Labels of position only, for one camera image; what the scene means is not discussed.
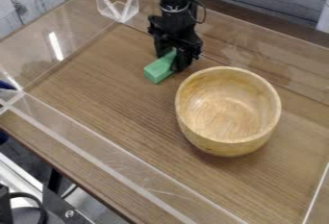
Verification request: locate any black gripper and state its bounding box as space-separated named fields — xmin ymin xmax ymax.
xmin=149 ymin=6 xmax=203 ymax=72

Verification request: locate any green rectangular block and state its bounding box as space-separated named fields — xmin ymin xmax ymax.
xmin=145 ymin=50 xmax=177 ymax=84

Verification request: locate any light brown wooden bowl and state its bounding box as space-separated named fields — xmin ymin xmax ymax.
xmin=175 ymin=66 xmax=281 ymax=158

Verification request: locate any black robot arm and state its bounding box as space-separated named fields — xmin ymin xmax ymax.
xmin=149 ymin=0 xmax=205 ymax=72

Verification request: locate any blue object at left edge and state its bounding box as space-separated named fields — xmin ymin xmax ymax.
xmin=0 ymin=80 xmax=16 ymax=90

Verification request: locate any black table leg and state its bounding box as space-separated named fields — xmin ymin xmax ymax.
xmin=48 ymin=169 xmax=63 ymax=193

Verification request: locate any clear acrylic tray wall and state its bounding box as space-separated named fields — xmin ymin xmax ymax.
xmin=0 ymin=0 xmax=329 ymax=224

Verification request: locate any black metal bracket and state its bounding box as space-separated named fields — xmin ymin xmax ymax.
xmin=43 ymin=187 xmax=95 ymax=224

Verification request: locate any black cable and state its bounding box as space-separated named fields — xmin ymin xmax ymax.
xmin=9 ymin=192 xmax=50 ymax=224

